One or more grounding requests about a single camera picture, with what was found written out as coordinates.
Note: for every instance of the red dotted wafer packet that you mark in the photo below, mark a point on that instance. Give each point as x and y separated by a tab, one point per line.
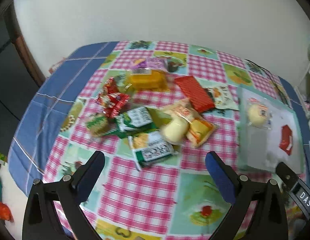
197	95

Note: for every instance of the pink checkered picture tablecloth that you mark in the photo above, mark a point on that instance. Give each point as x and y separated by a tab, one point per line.
175	198

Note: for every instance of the round cookie green-edged wrapper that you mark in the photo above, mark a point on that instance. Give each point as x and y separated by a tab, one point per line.
98	124

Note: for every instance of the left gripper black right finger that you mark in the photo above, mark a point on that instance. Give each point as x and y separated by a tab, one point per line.
269	218

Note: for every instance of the brown wooden door frame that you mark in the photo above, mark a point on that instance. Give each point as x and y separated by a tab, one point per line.
21	47

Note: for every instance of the pale green illustrated snack packet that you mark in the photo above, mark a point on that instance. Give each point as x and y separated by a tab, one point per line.
222	98

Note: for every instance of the red cartoon snack packet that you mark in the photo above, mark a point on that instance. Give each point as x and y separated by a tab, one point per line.
111	99

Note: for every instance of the purple pink snack packet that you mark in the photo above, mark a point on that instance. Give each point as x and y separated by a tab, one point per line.
154	63

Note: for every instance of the white tray with teal rim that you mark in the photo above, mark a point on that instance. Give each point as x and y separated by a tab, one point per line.
259	147

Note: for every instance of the blue plaid cloth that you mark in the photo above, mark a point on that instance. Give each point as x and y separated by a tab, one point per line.
36	132

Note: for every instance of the green white biscuit packet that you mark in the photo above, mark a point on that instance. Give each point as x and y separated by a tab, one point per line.
135	120

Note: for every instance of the small red candy packet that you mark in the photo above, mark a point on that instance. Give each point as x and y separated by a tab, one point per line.
286	142

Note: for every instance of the round cream bun in wrapper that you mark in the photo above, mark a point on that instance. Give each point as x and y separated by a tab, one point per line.
175	131

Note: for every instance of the yellow cake clear wrapper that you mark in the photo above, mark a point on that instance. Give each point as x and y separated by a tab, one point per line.
147	79

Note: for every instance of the cream bun in tray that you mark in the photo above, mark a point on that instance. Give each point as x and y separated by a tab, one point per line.
258	114

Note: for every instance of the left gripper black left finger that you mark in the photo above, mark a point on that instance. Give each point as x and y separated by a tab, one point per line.
41	220

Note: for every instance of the beige orange cake roll packet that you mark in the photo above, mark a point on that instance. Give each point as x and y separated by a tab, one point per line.
199	128

